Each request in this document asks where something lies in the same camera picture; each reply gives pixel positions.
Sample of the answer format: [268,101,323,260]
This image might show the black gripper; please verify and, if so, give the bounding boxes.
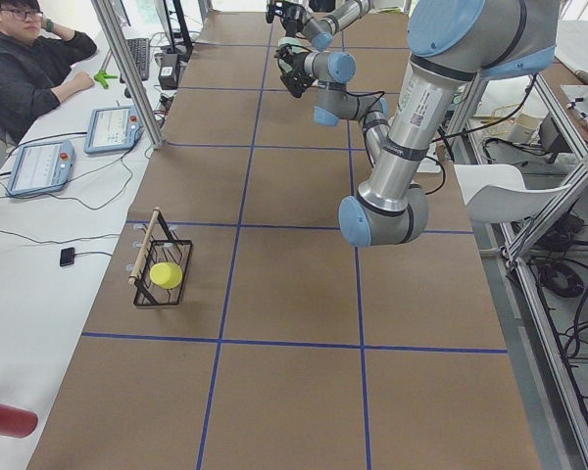
[274,47,318,98]
[280,2,307,32]

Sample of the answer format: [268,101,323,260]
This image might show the green plastic cup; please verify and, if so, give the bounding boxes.
[277,36,309,53]

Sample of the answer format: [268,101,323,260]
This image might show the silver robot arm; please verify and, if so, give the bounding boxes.
[266,0,374,51]
[266,0,560,247]

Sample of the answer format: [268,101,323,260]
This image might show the yellow plastic cup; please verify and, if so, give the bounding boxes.
[149,261,183,290]

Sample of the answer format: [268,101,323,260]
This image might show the black keyboard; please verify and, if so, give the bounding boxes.
[125,38,150,81]

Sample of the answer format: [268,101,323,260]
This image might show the far blue teach pendant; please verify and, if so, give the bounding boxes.
[83,106,143,155]

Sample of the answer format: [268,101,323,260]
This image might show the blue teach pendant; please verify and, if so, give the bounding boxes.
[83,106,143,155]
[5,140,75,198]

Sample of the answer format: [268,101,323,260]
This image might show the white chair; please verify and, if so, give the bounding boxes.
[454,164,572,223]

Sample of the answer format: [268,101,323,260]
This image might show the seated person in black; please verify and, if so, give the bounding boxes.
[0,1,97,144]

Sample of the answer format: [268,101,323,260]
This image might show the near blue teach pendant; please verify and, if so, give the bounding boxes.
[5,140,75,198]

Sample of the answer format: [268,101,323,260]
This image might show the black phone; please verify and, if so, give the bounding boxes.
[59,247,75,267]

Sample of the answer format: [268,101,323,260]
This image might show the red bottle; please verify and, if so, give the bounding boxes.
[0,403,38,439]

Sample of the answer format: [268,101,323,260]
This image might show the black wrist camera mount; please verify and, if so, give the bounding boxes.
[266,0,287,24]

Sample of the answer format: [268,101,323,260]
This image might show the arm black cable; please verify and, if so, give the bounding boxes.
[345,72,540,197]

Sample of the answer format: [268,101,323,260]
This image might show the aluminium frame post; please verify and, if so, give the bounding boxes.
[91,0,164,150]

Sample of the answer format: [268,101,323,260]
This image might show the black wire cup rack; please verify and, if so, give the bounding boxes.
[128,207,194,308]

